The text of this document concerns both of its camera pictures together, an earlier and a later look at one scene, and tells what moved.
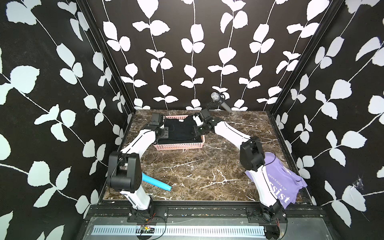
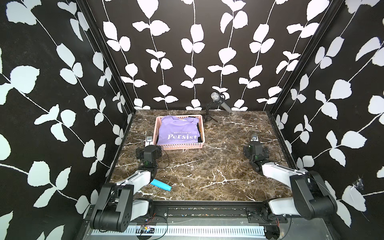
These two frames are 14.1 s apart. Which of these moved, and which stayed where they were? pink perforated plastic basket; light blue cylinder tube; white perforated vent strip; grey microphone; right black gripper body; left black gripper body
Moved: right black gripper body; left black gripper body
Stayed: grey microphone; light blue cylinder tube; white perforated vent strip; pink perforated plastic basket
